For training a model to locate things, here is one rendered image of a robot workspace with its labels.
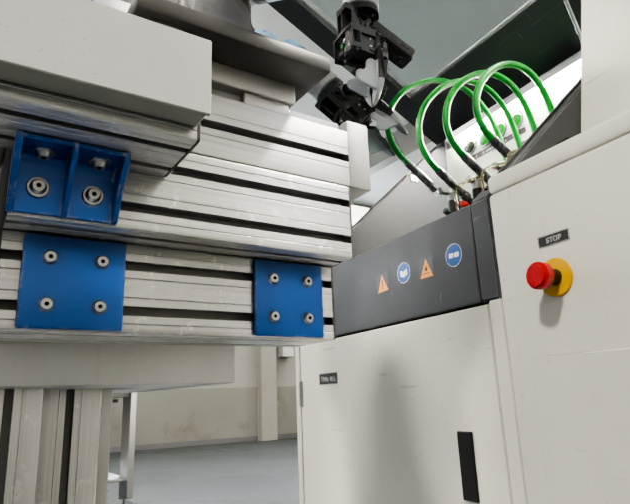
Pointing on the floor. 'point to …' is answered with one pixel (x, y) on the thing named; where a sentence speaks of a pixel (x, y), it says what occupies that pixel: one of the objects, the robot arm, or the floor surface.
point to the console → (586, 286)
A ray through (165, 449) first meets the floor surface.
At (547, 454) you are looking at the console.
